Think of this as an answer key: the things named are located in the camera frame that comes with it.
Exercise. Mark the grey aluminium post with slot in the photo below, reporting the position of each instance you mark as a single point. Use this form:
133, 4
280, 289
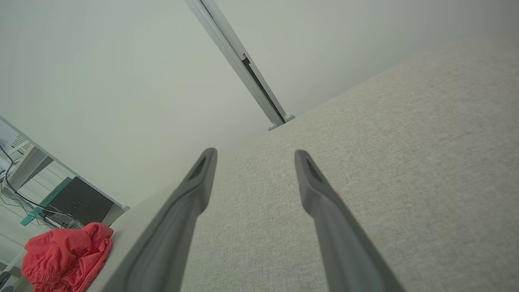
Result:
231, 44

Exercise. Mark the teal strip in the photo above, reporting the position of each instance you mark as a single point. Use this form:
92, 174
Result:
48, 198

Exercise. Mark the red shorts with white stripe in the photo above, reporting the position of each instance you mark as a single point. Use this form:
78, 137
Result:
61, 255

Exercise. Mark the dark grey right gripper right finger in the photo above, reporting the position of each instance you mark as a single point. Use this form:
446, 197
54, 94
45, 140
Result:
344, 243

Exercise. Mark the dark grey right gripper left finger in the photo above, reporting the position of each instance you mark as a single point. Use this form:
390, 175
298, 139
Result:
162, 243

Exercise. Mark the grey power strip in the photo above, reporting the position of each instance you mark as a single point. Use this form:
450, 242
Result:
65, 221

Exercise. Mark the white desk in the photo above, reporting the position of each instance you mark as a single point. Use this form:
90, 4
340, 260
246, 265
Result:
30, 160

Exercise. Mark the black box device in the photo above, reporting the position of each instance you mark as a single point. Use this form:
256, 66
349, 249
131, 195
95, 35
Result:
83, 200

